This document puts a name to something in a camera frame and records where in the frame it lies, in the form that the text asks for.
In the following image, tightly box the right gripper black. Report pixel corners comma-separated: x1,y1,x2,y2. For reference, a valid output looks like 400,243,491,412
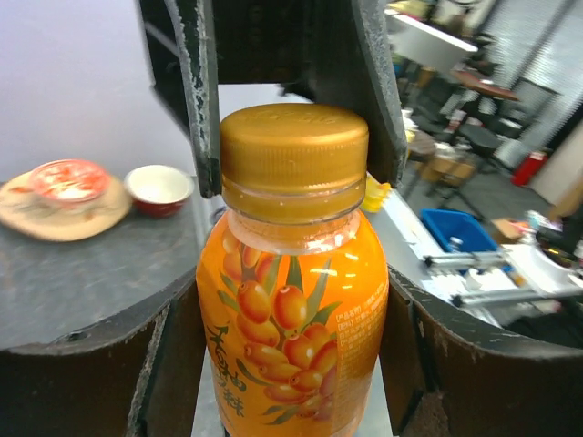
137,1,406,198

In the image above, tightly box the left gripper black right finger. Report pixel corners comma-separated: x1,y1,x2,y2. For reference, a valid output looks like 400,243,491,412
380,269,582,436

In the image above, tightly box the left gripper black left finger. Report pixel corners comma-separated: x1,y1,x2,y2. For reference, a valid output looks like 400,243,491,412
1,270,205,436

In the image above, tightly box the gold bottle cap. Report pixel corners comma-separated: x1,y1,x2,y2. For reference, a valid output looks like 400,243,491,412
220,103,369,224

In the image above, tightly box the orange juice bottle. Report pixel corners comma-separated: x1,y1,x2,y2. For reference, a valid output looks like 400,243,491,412
195,103,391,437

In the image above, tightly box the blue plastic bin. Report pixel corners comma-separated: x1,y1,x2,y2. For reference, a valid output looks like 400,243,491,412
420,208,498,252

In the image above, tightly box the white bowl red rim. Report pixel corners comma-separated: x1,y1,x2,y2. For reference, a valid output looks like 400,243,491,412
124,165,194,219

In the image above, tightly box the beige plate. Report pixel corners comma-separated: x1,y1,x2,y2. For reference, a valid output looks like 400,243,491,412
1,173,132,242

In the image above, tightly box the red white patterned bowl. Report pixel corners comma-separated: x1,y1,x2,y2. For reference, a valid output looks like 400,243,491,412
28,159,110,207

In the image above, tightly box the red fire extinguisher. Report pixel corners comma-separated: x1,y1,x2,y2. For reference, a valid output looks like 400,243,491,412
511,151,547,187

